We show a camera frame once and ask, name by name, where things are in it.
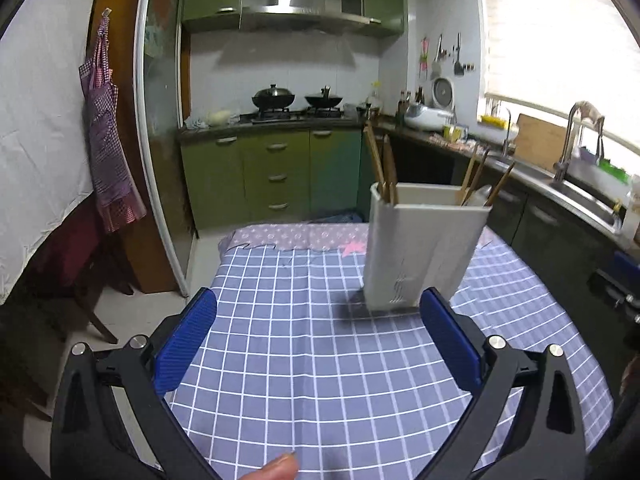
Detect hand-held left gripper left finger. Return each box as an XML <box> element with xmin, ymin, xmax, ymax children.
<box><xmin>50</xmin><ymin>287</ymin><xmax>221</xmax><ymax>480</ymax></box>

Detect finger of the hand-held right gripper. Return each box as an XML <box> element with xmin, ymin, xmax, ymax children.
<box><xmin>590</xmin><ymin>252</ymin><xmax>640</xmax><ymax>311</ymax></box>

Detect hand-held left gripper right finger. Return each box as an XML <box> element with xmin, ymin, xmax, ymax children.
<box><xmin>419</xmin><ymin>287</ymin><xmax>587</xmax><ymax>480</ymax></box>

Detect white plastic utensil holder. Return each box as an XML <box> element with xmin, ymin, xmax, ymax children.
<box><xmin>362</xmin><ymin>182</ymin><xmax>492</xmax><ymax>311</ymax></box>

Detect bundle of wooden chopsticks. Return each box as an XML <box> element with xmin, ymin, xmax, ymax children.
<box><xmin>362</xmin><ymin>122</ymin><xmax>517</xmax><ymax>208</ymax></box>

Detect person's left hand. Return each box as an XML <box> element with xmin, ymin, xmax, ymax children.
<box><xmin>235</xmin><ymin>452</ymin><xmax>301</xmax><ymax>480</ymax></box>

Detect clear bag of dry food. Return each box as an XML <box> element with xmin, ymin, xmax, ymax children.
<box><xmin>620</xmin><ymin>175</ymin><xmax>640</xmax><ymax>246</ymax></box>

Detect dark green sink cabinet unit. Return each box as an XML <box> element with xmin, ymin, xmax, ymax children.
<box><xmin>357</xmin><ymin>127</ymin><xmax>640</xmax><ymax>386</ymax></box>

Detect double steel sink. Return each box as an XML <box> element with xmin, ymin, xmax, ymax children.
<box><xmin>482</xmin><ymin>155</ymin><xmax>621</xmax><ymax>233</ymax></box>

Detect green plastic container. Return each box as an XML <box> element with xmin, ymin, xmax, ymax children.
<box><xmin>597</xmin><ymin>157</ymin><xmax>631</xmax><ymax>183</ymax></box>

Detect blue checked tablecloth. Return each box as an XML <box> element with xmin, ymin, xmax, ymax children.
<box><xmin>167</xmin><ymin>240</ymin><xmax>615</xmax><ymax>480</ymax></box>

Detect tall steel faucet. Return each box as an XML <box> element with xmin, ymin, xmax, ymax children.
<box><xmin>552</xmin><ymin>101</ymin><xmax>606</xmax><ymax>183</ymax></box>

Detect purple dotted cloth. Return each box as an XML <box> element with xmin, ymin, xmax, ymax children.
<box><xmin>217</xmin><ymin>222</ymin><xmax>371</xmax><ymax>254</ymax></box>

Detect dark red chair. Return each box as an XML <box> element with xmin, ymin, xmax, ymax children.
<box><xmin>30</xmin><ymin>200</ymin><xmax>136</xmax><ymax>346</ymax></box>

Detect wooden cutting board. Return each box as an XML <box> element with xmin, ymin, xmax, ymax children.
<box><xmin>514</xmin><ymin>112</ymin><xmax>571</xmax><ymax>173</ymax></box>

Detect beige rag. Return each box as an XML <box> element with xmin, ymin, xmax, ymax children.
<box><xmin>575</xmin><ymin>101</ymin><xmax>606</xmax><ymax>126</ymax></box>

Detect blue floor rag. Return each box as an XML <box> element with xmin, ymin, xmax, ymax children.
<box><xmin>307</xmin><ymin>207</ymin><xmax>363</xmax><ymax>225</ymax></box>

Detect small steel faucet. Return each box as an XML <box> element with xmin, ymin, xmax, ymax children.
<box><xmin>487</xmin><ymin>100</ymin><xmax>513</xmax><ymax>158</ymax></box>

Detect green base cabinet unit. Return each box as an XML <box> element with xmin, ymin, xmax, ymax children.
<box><xmin>179</xmin><ymin>127</ymin><xmax>363</xmax><ymax>233</ymax></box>

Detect purple checked apron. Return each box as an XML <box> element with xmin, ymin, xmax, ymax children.
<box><xmin>78</xmin><ymin>8</ymin><xmax>148</xmax><ymax>233</ymax></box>

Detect pink dish cloth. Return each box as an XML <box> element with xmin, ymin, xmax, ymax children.
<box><xmin>429</xmin><ymin>132</ymin><xmax>483</xmax><ymax>152</ymax></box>

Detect clear plastic bag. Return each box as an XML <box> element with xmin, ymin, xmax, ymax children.
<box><xmin>184</xmin><ymin>108</ymin><xmax>241</xmax><ymax>128</ymax></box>

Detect white rice cooker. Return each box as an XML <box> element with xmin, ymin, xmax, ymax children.
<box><xmin>404</xmin><ymin>102</ymin><xmax>453</xmax><ymax>131</ymax></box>

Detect sliding glass door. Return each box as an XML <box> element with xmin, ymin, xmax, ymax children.
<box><xmin>134</xmin><ymin>0</ymin><xmax>201</xmax><ymax>296</ymax></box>

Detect white window blind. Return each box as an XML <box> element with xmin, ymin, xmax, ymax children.
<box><xmin>475</xmin><ymin>0</ymin><xmax>640</xmax><ymax>156</ymax></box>

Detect white backdrop sheet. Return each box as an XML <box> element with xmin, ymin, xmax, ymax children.
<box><xmin>0</xmin><ymin>0</ymin><xmax>108</xmax><ymax>306</ymax></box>

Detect black gas stove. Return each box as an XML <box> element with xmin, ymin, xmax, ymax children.
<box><xmin>250</xmin><ymin>107</ymin><xmax>358</xmax><ymax>125</ymax></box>

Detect white round-faced appliance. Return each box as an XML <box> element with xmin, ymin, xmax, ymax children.
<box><xmin>431</xmin><ymin>76</ymin><xmax>457</xmax><ymax>111</ymax></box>

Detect black lidded wok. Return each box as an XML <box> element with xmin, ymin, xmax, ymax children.
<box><xmin>251</xmin><ymin>84</ymin><xmax>297</xmax><ymax>111</ymax></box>
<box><xmin>304</xmin><ymin>86</ymin><xmax>345</xmax><ymax>109</ymax></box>

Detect black hanging spatula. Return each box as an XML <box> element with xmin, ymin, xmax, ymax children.
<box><xmin>452</xmin><ymin>32</ymin><xmax>466</xmax><ymax>77</ymax></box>

